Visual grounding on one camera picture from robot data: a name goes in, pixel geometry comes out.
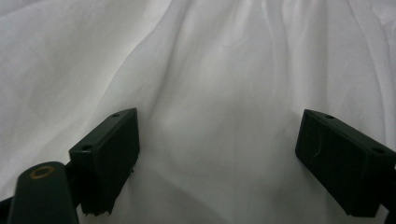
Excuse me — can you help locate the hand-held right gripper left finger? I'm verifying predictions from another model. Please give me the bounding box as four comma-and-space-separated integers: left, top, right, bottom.
68, 107, 140, 217

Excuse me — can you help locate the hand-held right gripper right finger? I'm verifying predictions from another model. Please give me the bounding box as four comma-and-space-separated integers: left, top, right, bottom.
294, 108, 396, 217

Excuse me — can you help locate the white dress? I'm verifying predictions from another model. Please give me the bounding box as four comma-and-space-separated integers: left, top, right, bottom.
0, 0, 396, 224

